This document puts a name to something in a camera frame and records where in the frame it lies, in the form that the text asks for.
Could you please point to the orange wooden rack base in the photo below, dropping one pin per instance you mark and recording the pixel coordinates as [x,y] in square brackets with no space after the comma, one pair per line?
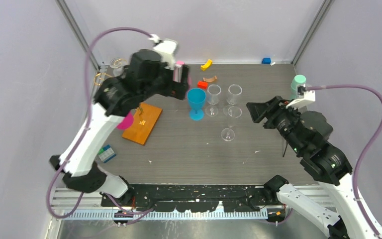
[145,119]

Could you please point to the yellow curved block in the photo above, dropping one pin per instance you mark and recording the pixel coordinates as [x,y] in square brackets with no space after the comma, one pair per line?
[206,65]

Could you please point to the blue block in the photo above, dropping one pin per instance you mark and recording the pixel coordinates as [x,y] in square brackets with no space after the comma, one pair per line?
[266,60]

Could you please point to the red block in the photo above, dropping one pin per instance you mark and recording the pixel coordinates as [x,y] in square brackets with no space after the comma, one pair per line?
[202,84]

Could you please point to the green blue toy bricks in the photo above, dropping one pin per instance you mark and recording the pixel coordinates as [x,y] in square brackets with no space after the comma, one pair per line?
[106,154]

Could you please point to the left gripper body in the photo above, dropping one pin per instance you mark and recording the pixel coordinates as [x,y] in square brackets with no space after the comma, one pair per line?
[163,85]

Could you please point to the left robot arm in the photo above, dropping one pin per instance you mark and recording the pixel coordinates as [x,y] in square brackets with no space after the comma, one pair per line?
[109,107]

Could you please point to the mint green microphone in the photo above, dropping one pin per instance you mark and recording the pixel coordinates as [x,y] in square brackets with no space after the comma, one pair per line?
[298,80]

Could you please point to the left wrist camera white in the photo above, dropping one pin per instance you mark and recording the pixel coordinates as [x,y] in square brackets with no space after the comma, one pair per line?
[166,48]

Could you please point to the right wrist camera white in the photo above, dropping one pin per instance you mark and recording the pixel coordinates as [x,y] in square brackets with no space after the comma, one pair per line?
[305,97]

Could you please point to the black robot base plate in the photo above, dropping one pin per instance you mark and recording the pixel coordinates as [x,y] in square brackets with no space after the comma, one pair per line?
[167,198]

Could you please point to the blue plastic wine glass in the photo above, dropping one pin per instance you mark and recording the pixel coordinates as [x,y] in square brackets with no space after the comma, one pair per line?
[196,100]

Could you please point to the clear wine glass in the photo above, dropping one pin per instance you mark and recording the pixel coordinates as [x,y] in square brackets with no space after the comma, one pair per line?
[234,93]
[233,114]
[213,98]
[117,65]

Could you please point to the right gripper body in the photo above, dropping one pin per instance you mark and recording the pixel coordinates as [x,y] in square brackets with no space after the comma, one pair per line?
[282,119]

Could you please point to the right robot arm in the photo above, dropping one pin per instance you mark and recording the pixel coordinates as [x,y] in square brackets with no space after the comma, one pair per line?
[307,134]

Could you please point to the pink metronome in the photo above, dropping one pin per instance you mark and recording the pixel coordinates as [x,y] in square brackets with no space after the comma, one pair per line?
[178,71]

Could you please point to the gold wire glass rack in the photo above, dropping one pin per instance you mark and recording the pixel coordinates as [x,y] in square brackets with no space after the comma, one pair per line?
[100,77]

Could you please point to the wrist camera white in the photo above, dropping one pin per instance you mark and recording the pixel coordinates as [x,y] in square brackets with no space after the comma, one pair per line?
[166,48]
[305,97]

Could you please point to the tan arch block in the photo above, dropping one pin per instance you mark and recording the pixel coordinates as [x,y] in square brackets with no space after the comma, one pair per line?
[210,80]

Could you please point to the pink plastic wine glass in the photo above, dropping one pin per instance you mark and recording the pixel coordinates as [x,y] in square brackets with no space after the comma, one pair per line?
[126,122]

